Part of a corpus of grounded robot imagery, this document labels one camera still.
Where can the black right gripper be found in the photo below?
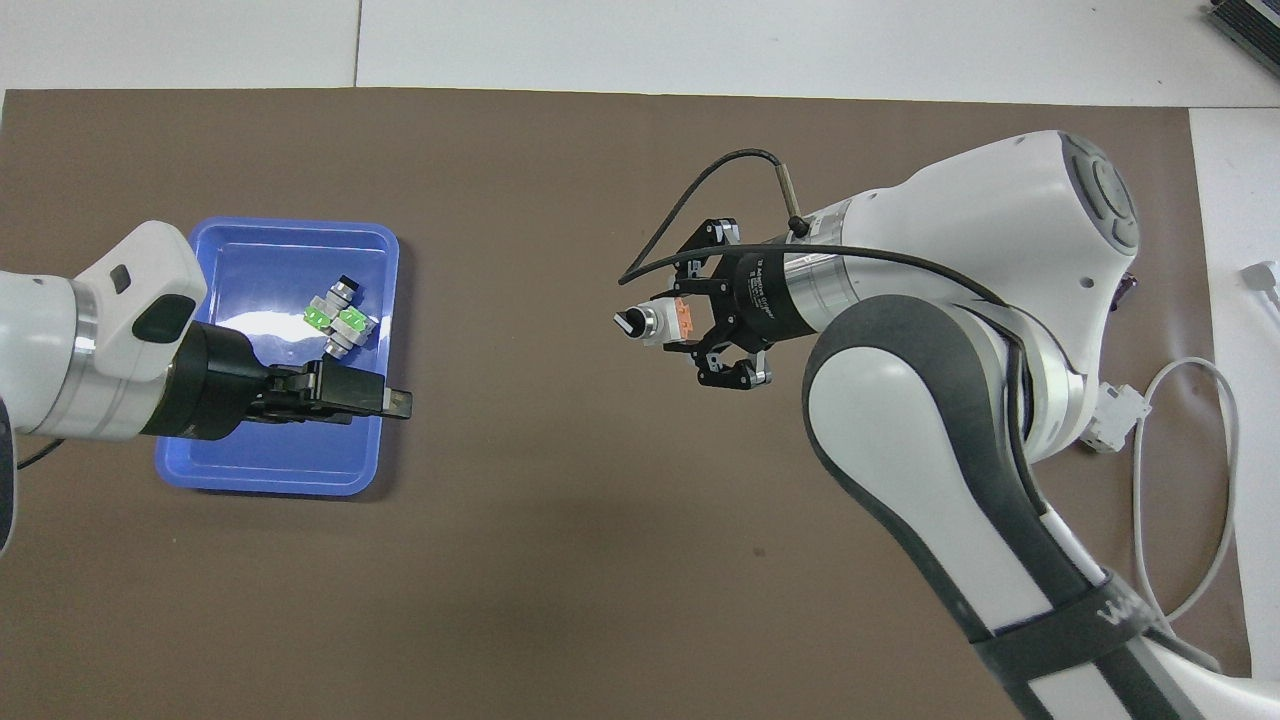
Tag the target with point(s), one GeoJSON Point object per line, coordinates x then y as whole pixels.
{"type": "Point", "coordinates": [770, 295]}

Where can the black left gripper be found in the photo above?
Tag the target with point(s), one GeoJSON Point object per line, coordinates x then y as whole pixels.
{"type": "Point", "coordinates": [210, 390]}

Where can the orange and green selector switch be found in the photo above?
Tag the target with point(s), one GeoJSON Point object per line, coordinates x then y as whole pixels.
{"type": "Point", "coordinates": [660, 322]}

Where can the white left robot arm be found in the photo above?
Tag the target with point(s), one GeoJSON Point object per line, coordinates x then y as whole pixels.
{"type": "Point", "coordinates": [60, 360]}

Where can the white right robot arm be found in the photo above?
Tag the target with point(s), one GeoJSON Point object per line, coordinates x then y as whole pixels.
{"type": "Point", "coordinates": [1000, 200]}

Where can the blue plastic tray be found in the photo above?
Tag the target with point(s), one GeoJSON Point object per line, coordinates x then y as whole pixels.
{"type": "Point", "coordinates": [240, 270]}

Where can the brown table mat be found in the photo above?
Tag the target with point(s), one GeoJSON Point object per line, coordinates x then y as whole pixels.
{"type": "Point", "coordinates": [600, 550]}

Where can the small dark cylindrical capacitor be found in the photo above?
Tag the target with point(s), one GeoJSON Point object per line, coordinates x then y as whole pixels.
{"type": "Point", "coordinates": [1131, 284]}

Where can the white red circuit breaker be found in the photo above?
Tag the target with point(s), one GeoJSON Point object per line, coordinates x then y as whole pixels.
{"type": "Point", "coordinates": [1118, 415]}

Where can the white plug connector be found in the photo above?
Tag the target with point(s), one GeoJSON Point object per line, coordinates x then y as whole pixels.
{"type": "Point", "coordinates": [1260, 275]}

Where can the grey ribbed device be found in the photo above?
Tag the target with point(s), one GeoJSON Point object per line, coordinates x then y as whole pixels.
{"type": "Point", "coordinates": [1250, 25]}

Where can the green grey selector switch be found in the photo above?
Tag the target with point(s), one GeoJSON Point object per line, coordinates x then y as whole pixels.
{"type": "Point", "coordinates": [352, 328]}
{"type": "Point", "coordinates": [328, 303]}

